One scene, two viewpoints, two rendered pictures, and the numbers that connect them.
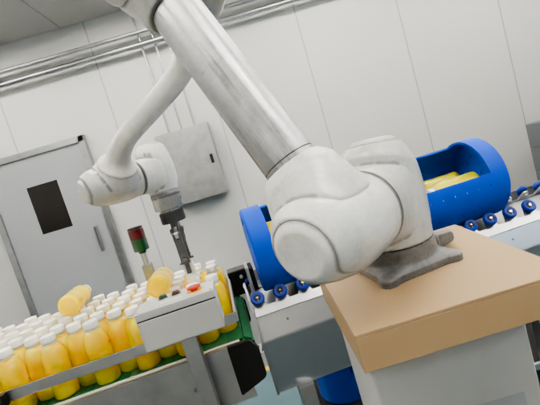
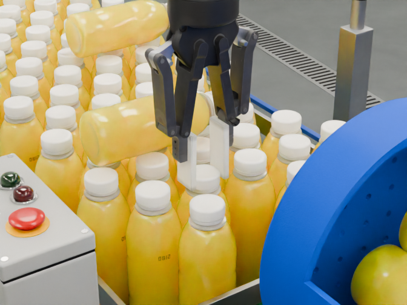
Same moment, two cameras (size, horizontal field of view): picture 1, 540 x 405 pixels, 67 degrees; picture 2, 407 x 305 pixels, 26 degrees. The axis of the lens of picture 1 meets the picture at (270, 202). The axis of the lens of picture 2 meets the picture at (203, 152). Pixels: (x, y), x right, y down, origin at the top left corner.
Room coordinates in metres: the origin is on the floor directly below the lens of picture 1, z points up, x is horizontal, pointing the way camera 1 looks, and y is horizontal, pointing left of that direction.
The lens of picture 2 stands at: (0.85, -0.48, 1.59)
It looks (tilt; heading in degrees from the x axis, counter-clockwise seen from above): 29 degrees down; 63
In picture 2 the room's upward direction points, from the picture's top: straight up
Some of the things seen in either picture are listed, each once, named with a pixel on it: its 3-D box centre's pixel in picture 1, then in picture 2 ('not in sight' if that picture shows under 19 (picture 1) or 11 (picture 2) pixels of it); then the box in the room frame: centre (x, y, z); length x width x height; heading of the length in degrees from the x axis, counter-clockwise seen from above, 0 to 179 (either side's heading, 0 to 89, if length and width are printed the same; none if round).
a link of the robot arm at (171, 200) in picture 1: (167, 201); not in sight; (1.24, 0.30, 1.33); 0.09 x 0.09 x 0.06
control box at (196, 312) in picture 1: (181, 313); (13, 241); (1.02, 0.30, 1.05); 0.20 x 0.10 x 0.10; 97
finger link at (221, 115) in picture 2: not in sight; (232, 123); (1.28, 0.31, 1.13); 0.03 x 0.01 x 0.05; 7
